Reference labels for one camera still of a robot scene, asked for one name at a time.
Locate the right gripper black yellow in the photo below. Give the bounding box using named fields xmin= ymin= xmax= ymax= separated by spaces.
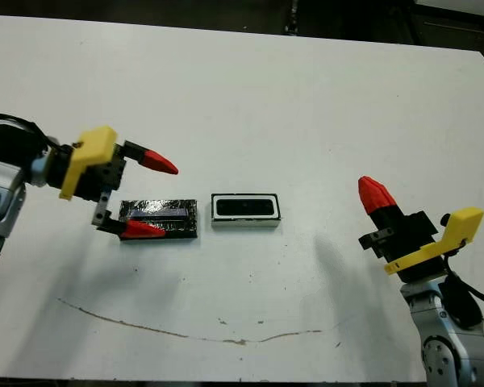
xmin=357 ymin=177 xmax=484 ymax=283

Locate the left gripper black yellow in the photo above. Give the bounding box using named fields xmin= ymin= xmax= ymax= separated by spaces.
xmin=48 ymin=126 xmax=180 ymax=241

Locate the white furniture edge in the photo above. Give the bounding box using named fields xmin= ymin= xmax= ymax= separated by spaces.
xmin=413 ymin=0 xmax=484 ymax=10

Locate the dark metal floor post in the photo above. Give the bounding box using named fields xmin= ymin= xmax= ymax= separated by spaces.
xmin=284 ymin=0 xmax=303 ymax=38

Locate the glossy black box lid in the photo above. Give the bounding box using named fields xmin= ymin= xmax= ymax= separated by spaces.
xmin=119 ymin=197 xmax=198 ymax=243

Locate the white camera box base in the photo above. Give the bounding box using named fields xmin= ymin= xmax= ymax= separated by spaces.
xmin=210 ymin=192 xmax=280 ymax=231

